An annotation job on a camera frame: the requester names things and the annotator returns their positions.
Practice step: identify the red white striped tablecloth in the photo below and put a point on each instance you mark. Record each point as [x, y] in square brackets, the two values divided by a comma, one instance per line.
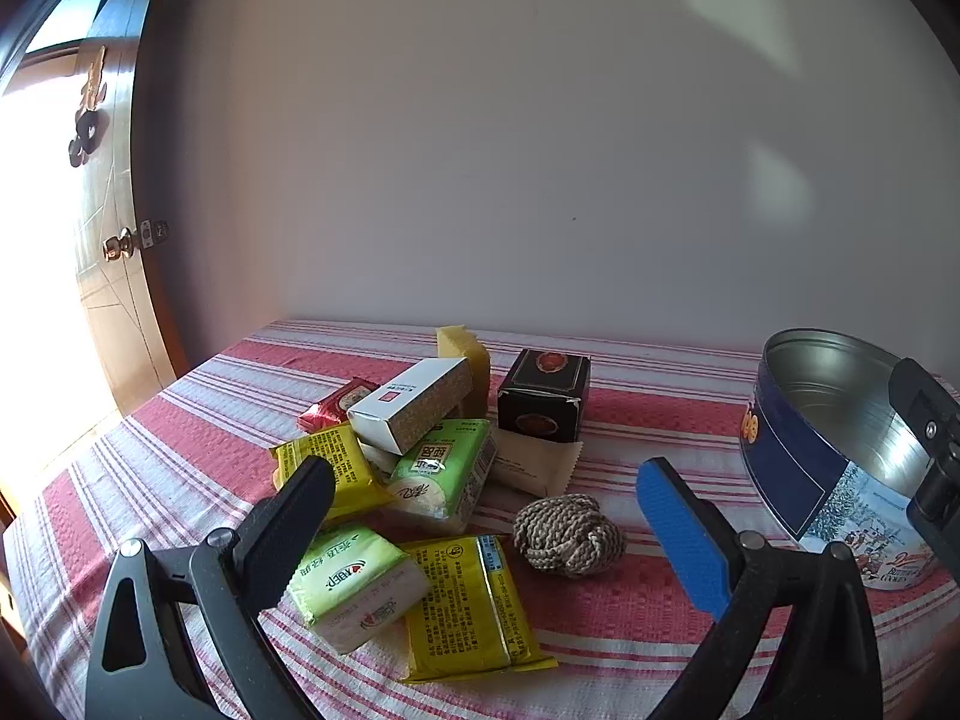
[187, 427]

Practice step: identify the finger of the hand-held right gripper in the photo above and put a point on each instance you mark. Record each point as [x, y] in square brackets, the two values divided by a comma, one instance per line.
[943, 517]
[926, 409]

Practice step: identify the metal door latch plate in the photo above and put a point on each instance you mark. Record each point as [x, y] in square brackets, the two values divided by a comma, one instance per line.
[154, 232]

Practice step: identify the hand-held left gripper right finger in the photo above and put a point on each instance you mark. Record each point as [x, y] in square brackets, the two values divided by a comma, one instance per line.
[686, 540]

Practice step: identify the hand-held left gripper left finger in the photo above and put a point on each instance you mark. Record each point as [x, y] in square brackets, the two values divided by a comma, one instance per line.
[289, 532]

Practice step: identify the red foil packet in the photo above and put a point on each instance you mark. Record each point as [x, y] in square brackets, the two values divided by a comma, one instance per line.
[330, 409]

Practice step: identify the black box red emblem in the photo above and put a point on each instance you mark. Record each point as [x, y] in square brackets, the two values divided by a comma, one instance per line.
[544, 397]

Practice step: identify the door hanging ornament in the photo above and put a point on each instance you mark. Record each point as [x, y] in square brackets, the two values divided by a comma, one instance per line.
[86, 127]

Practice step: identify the green tissue pack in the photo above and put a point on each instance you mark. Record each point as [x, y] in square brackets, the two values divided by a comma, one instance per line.
[352, 585]
[442, 472]

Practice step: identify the round blue cookie tin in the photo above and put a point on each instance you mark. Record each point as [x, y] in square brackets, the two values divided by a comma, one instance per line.
[795, 480]

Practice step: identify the yellow sponge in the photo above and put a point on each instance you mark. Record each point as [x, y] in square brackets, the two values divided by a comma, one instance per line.
[457, 341]

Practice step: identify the yellow snack packet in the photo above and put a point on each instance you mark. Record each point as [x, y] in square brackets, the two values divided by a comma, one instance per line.
[465, 607]
[345, 461]

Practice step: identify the white patterned carton box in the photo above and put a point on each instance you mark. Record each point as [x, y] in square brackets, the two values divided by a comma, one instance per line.
[405, 405]

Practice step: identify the beige paper packet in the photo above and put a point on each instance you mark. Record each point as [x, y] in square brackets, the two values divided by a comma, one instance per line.
[525, 465]

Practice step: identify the brass door knob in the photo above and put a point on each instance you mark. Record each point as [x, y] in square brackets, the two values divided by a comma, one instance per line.
[116, 247]

